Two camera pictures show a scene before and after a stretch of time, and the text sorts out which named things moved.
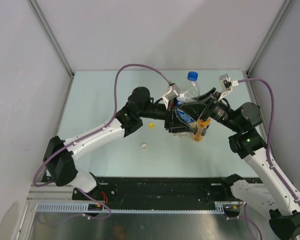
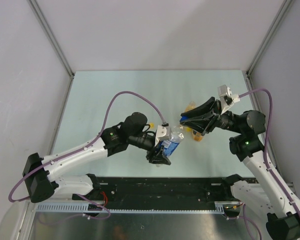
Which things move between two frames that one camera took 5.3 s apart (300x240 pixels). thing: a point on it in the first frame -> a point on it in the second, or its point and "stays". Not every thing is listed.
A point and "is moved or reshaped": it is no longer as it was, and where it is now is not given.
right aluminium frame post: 285,5 stays
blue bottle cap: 192,76 is moved or reshaped
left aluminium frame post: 50,35 stays
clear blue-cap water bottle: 189,91 -> 170,145
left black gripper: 172,123 -> 160,157
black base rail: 157,189 stays
